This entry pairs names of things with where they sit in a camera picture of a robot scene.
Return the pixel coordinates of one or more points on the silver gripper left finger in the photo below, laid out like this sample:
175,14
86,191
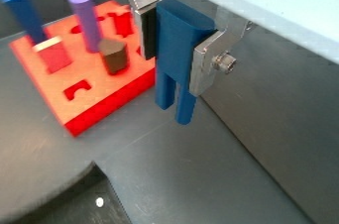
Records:
145,18

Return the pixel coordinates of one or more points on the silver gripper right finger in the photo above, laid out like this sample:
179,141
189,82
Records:
213,53

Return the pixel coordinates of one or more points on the blue slotted square-circle block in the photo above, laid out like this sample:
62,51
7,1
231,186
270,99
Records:
182,28

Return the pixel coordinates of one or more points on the tall blue square peg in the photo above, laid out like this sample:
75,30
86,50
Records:
29,19

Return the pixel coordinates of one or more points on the red square peg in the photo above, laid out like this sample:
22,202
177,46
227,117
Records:
54,54

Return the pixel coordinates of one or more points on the red peg board fixture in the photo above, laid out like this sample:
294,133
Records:
81,92

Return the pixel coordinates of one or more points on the black curved regrasp stand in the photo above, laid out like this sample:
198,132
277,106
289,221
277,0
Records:
85,200

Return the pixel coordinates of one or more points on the purple cylinder peg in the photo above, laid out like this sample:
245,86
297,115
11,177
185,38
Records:
83,9

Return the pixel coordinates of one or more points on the dark brown hexagon peg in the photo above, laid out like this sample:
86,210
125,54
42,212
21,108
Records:
114,55

